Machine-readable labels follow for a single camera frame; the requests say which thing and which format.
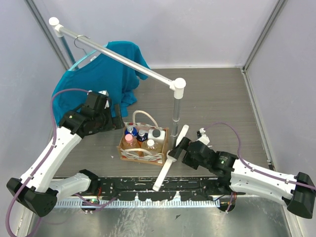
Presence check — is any white bottle grey cap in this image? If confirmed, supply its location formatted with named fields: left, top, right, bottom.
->
left=148, top=129, right=165, bottom=142

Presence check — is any white metal clothes rack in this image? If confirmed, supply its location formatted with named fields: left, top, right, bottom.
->
left=48, top=17, right=190, bottom=192

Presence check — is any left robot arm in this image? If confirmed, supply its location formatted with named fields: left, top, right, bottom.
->
left=6, top=90, right=124, bottom=217

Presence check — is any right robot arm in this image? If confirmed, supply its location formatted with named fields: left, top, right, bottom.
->
left=168, top=137, right=316, bottom=219

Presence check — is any burlap canvas bag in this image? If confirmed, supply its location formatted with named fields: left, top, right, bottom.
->
left=117, top=110, right=168, bottom=166

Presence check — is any pink cap bottle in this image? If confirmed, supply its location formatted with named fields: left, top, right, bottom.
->
left=122, top=134, right=140, bottom=150

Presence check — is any clear bottle white cap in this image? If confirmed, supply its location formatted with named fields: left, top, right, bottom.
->
left=141, top=139, right=162, bottom=154

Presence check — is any teal t-shirt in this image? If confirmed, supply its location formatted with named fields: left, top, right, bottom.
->
left=52, top=41, right=149, bottom=124

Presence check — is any light blue clothes hanger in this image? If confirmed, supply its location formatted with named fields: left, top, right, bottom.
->
left=68, top=35, right=96, bottom=71

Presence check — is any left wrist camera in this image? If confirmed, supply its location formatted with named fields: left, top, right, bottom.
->
left=99, top=90, right=111, bottom=109

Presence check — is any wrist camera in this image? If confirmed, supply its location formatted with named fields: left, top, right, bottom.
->
left=197, top=128, right=210, bottom=145
left=99, top=90, right=111, bottom=109

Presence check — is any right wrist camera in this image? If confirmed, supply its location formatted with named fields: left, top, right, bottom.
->
left=197, top=128, right=210, bottom=145

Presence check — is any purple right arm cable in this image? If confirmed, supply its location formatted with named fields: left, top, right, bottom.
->
left=203, top=121, right=316, bottom=215

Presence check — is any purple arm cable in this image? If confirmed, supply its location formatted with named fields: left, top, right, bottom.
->
left=203, top=121, right=316, bottom=215
left=5, top=88, right=117, bottom=237

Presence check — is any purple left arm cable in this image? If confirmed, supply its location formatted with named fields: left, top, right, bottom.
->
left=5, top=88, right=117, bottom=237

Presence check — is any white cable duct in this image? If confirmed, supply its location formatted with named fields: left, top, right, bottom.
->
left=55, top=198, right=220, bottom=208

